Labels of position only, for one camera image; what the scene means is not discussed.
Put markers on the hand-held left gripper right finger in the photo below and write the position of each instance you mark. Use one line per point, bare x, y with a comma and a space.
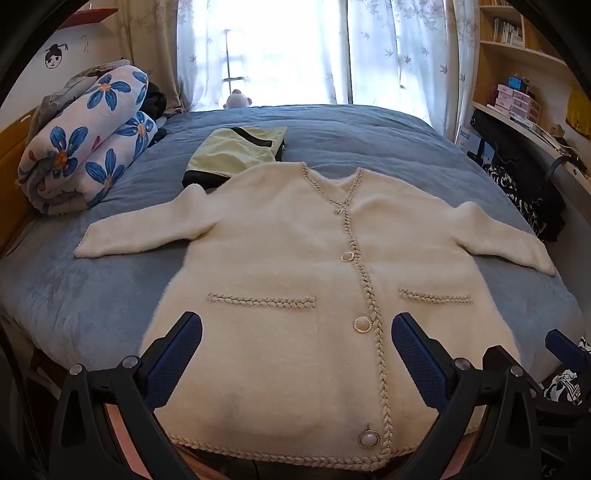
418, 360

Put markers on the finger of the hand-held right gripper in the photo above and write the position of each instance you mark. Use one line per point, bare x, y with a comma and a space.
561, 346

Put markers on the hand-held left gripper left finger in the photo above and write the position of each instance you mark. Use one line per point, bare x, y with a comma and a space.
178, 355

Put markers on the cream fuzzy cardigan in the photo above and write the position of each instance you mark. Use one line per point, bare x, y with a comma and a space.
277, 277

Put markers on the black clothes pile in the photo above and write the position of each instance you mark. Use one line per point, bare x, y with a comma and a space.
154, 104

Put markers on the black white patterned cloth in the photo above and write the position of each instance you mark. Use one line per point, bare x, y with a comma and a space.
563, 387
512, 194

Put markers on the curved white desk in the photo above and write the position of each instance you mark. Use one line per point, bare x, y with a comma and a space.
577, 182

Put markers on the dark grey tube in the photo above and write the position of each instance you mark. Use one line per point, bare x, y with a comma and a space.
561, 166

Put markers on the black bag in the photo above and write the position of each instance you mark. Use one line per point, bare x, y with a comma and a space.
517, 157

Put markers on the green and black folded garment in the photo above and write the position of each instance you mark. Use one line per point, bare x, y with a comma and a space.
221, 154

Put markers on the small brown figurine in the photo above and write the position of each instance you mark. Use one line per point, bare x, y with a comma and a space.
558, 129

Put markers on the white box with blue print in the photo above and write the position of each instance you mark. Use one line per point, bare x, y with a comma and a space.
466, 138

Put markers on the blue bed cover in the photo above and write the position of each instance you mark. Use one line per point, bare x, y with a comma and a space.
369, 138

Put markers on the blue floral rolled blanket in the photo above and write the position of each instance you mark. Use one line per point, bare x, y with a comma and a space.
69, 152

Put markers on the yellow bag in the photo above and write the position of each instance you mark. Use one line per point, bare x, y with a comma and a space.
579, 115

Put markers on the pink drawer organizer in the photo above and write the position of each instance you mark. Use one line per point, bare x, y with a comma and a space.
517, 104

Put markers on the wooden headboard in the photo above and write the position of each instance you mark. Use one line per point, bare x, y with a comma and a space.
11, 161

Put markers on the pink plush toy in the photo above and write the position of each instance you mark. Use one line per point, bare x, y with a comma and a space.
238, 99

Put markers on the small blue box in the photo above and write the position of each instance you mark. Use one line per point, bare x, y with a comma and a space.
518, 82

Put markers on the grey garment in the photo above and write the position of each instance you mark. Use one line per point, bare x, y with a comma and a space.
69, 85

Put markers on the wooden bookshelf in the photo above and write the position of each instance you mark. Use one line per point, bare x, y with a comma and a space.
531, 54

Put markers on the white sheer leaf-print curtain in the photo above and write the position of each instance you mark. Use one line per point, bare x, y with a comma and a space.
415, 60
198, 55

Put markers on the metal rack outside window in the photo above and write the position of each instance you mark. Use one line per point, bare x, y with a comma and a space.
231, 60

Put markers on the beige curtain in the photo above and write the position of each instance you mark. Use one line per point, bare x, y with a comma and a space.
147, 41

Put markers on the row of books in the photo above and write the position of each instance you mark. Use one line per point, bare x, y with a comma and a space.
505, 32

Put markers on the face drawing wall sticker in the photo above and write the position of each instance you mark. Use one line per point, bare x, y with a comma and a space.
53, 57

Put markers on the red wall shelf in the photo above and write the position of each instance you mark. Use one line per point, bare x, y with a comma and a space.
87, 17

